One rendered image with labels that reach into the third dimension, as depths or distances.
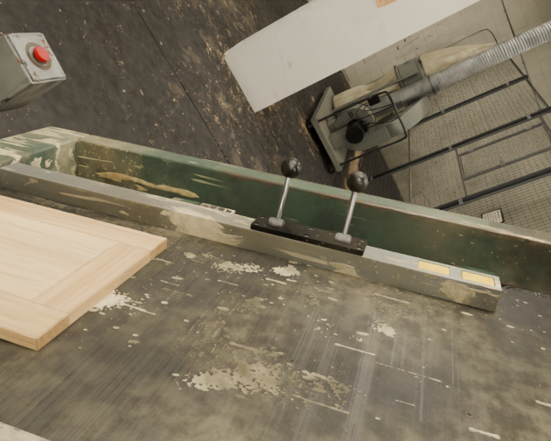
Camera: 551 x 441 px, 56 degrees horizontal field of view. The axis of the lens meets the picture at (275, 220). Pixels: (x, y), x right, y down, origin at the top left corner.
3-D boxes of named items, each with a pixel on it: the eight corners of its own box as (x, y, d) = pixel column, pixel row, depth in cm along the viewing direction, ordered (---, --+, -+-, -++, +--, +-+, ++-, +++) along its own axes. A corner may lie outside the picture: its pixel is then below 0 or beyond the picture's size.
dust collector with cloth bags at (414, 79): (319, 91, 699) (484, 10, 609) (342, 135, 723) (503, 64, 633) (302, 123, 582) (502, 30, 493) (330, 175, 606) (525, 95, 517)
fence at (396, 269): (18, 180, 107) (17, 162, 106) (491, 297, 86) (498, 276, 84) (0, 186, 103) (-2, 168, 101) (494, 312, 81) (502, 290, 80)
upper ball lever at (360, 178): (331, 244, 90) (349, 171, 91) (352, 249, 89) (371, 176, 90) (329, 242, 86) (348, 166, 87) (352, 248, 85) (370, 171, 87)
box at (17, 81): (-5, 66, 129) (43, 31, 122) (20, 109, 132) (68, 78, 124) (-46, 69, 119) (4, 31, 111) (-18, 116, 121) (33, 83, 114)
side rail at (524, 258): (92, 176, 132) (91, 134, 128) (548, 283, 107) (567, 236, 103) (77, 182, 127) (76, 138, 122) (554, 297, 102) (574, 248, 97)
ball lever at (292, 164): (266, 229, 92) (285, 158, 94) (286, 234, 92) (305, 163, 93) (261, 226, 89) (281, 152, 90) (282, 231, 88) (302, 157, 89)
